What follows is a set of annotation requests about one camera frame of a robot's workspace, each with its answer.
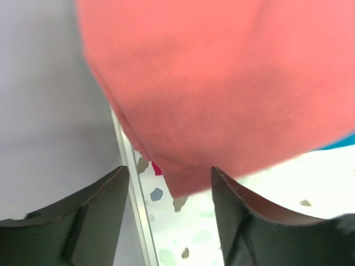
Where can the folded red t shirt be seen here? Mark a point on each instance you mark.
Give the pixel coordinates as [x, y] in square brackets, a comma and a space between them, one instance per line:
[156, 168]

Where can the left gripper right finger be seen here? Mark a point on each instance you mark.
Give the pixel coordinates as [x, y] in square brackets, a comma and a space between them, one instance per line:
[255, 231]

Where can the salmon pink t shirt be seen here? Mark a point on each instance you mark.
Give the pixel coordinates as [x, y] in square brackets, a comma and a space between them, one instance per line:
[238, 85]

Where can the aluminium frame rail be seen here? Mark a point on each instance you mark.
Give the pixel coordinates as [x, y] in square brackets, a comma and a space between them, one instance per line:
[127, 154]

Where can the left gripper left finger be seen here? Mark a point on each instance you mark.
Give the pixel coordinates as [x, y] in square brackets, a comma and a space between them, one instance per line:
[81, 229]

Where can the folded blue t shirt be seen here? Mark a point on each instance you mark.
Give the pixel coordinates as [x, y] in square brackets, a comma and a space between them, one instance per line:
[347, 141]

